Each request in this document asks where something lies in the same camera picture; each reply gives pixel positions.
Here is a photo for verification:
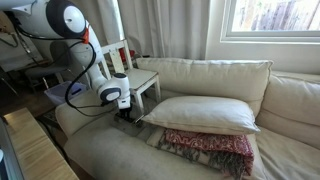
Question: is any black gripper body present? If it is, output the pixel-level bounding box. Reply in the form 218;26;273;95
118;106;134;118

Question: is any white wooden chair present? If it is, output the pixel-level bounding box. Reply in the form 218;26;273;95
99;39;162;114

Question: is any cream pillow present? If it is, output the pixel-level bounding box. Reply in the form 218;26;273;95
141;95;262;136

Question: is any grey office chair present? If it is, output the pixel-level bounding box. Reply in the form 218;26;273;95
23;39;73;94

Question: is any cream fabric sofa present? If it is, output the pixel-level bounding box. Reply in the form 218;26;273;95
54;57;320;180

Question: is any red object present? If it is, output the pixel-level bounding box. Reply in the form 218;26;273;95
119;48;137;64

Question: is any purple plastic bin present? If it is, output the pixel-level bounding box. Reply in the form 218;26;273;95
43;80;88;106

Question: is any dark patterned rug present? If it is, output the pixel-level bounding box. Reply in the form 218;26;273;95
35;109;60;129

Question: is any red patterned fringed blanket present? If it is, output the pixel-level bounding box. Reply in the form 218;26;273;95
145;125;256;180

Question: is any wide cream sofa back cushion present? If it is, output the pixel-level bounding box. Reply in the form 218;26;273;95
135;57;274;118

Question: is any light wooden coffee table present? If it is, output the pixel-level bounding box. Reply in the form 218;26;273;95
2;107;80;180

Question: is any white curtain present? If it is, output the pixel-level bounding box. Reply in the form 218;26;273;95
96;0;212;61

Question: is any grey flat screen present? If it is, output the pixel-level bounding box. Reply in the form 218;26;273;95
0;116;25;180

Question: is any white flat panel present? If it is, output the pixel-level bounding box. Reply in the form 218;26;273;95
0;31;46;73

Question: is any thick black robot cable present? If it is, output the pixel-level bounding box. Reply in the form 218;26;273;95
6;13;121;118

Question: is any thin black cord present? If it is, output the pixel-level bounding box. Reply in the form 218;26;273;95
0;33;19;48

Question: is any white window frame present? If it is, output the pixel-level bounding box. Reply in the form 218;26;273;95
219;0;320;44

